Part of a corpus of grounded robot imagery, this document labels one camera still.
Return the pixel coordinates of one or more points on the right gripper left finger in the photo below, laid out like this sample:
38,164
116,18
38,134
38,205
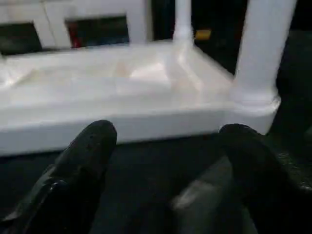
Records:
68,180

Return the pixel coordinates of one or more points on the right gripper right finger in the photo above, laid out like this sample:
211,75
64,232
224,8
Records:
265,180

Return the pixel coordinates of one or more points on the white plastic table leg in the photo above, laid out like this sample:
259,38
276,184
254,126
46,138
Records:
263,44
183,19

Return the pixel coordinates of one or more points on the black work mat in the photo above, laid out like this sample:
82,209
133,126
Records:
161,185

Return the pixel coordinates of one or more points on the white plastic table top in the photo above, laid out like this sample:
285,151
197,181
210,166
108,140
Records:
122,92

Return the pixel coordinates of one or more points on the red bottle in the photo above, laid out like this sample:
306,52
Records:
74,38

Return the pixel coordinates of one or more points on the white cabinet with glass doors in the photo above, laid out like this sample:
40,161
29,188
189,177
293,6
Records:
73,22

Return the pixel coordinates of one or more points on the small yellow tag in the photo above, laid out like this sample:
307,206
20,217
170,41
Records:
202,34

